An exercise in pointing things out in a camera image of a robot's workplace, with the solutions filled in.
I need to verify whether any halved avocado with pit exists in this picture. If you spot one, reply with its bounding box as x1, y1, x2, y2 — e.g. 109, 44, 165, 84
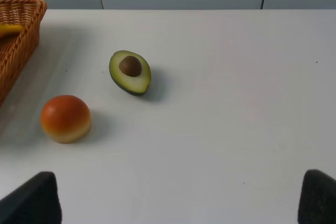
109, 50, 151, 95

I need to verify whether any orange wicker basket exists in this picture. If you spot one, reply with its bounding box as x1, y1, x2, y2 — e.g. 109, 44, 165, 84
1, 0, 47, 104

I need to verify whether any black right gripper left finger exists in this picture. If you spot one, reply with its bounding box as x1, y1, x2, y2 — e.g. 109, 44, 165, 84
1, 172, 62, 224

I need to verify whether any yellow banana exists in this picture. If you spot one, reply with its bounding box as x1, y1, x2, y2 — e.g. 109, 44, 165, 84
0, 24, 24, 37

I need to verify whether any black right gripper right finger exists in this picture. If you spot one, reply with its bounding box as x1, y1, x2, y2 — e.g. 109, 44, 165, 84
297, 169, 335, 224

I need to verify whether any orange round bun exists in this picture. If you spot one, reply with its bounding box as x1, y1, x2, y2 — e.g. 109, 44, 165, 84
40, 95, 91, 144

